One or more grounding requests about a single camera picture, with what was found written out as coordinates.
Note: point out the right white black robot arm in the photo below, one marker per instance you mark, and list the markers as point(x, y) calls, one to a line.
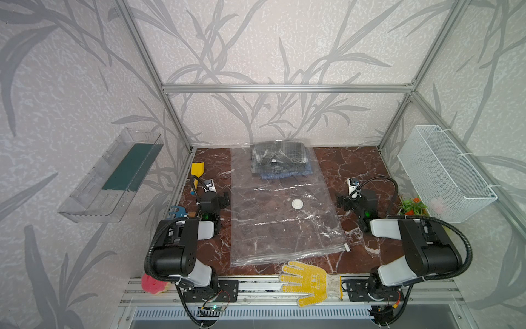
point(433, 249)

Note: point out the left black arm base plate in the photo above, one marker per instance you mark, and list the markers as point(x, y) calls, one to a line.
point(220, 291)

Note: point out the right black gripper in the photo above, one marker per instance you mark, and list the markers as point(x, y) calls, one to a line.
point(346, 199)

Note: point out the pink round sponge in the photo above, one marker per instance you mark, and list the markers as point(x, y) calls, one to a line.
point(152, 286)

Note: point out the green circuit board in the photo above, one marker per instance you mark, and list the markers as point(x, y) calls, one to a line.
point(212, 311)

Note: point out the white wire mesh basket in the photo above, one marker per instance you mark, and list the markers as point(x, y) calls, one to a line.
point(447, 182)

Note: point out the aluminium front rail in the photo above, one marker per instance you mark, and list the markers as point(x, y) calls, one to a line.
point(266, 290)

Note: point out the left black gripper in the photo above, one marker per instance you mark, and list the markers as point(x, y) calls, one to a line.
point(223, 200)

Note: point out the clear plastic vacuum bag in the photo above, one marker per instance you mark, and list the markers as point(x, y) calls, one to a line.
point(274, 221)

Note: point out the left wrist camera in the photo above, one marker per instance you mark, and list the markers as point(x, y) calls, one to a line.
point(209, 186)

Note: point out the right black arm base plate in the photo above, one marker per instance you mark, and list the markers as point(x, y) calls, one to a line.
point(360, 291)

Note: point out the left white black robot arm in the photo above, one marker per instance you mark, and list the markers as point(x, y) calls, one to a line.
point(172, 254)

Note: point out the clear acrylic wall shelf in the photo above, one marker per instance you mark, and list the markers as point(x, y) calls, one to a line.
point(108, 189)

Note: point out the blue scissors-like tool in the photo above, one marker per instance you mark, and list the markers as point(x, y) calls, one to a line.
point(176, 212)

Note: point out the grey black plaid shirt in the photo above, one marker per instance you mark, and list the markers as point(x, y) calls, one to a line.
point(278, 157)

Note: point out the potted artificial flower plant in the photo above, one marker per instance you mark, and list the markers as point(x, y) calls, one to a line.
point(413, 207)

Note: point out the yellow silicone spatula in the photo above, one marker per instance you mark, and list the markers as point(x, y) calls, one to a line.
point(197, 170)

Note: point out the yellow dotted work glove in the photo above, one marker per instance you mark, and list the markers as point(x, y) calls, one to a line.
point(313, 282)

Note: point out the blue checked shirt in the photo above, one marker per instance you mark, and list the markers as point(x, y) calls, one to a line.
point(278, 176)

